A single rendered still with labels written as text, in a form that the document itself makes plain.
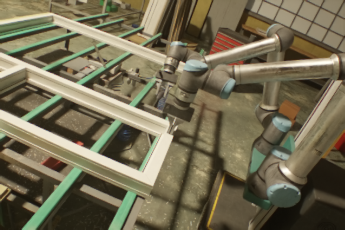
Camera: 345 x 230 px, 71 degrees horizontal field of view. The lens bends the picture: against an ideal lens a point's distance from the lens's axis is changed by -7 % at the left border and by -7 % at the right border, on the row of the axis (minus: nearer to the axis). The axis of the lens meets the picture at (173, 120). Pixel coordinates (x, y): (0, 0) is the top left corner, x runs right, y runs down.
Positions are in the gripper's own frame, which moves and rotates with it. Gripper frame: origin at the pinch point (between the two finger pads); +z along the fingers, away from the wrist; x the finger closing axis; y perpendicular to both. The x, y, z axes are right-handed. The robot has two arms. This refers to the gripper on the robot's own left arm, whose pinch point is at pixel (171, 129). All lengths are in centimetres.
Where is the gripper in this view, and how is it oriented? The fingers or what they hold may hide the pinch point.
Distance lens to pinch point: 120.2
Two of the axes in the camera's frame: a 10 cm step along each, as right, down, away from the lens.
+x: 9.3, 3.8, -0.2
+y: -2.0, 4.4, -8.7
